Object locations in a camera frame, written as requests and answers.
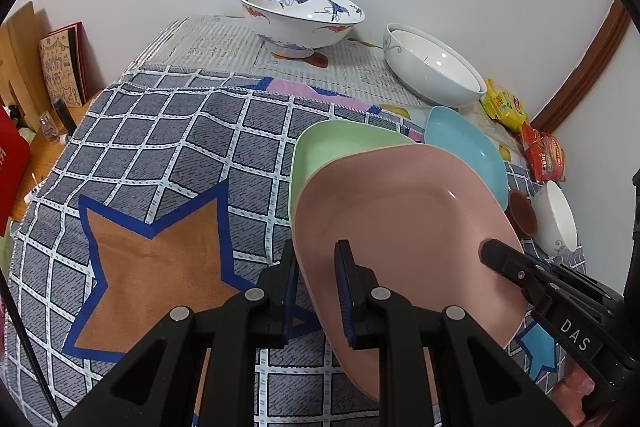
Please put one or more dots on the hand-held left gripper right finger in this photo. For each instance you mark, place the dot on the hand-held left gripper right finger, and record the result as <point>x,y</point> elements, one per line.
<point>344,297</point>

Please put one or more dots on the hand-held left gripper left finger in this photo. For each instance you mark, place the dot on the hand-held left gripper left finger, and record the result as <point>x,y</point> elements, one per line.
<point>287,312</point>

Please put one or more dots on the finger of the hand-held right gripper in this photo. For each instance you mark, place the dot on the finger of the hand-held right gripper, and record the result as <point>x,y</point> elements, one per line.
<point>500,257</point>

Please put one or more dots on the small brown bowl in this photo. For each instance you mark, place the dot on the small brown bowl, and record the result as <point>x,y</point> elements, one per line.
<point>522,214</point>

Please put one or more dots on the small white bowl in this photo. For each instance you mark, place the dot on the small white bowl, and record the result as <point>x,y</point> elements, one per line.
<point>555,217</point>

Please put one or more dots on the pink plate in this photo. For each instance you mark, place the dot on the pink plate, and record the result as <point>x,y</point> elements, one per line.
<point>410,217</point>

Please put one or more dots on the blue plate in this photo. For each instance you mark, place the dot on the blue plate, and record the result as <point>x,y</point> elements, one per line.
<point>460,147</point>

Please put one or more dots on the green plate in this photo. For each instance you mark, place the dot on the green plate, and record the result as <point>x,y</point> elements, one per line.
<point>340,147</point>

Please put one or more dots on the person's right hand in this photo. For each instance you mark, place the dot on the person's right hand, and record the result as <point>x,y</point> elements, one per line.
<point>574,389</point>

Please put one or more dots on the red chips bag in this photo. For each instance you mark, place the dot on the red chips bag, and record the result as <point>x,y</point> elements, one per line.
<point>545,154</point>

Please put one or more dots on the yellow chips bag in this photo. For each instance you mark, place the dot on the yellow chips bag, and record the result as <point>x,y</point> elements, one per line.
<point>502,104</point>

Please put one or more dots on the large white swirl-patterned bowl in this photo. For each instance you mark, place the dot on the large white swirl-patterned bowl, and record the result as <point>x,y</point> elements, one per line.
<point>420,82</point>

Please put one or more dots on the grey checked blanket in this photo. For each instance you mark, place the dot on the grey checked blanket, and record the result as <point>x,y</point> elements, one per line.
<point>175,147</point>

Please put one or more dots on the large plain white bowl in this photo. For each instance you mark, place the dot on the large plain white bowl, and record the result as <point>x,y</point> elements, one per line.
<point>430,57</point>

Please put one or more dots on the crane-patterned porcelain bowl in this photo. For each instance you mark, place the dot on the crane-patterned porcelain bowl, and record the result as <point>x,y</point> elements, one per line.
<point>295,29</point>

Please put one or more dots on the newspaper-print cloth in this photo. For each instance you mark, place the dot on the newspaper-print cloth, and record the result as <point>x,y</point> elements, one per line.
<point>210,42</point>

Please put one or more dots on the small black bottle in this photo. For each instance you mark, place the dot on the small black bottle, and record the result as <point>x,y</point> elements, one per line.
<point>65,117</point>

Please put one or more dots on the small glass bottle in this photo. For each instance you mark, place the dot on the small glass bottle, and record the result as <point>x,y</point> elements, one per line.
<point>47,127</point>

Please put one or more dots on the red box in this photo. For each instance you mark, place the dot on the red box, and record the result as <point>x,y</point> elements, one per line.
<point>10,157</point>

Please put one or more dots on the brown kraft notebook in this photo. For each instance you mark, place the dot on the brown kraft notebook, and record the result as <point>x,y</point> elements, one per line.
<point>60,67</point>

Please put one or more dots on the wooden board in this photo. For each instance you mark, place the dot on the wooden board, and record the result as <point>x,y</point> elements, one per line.
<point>20,52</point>

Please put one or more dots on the brown wooden door frame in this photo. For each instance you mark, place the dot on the brown wooden door frame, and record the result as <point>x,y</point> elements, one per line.
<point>580,72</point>

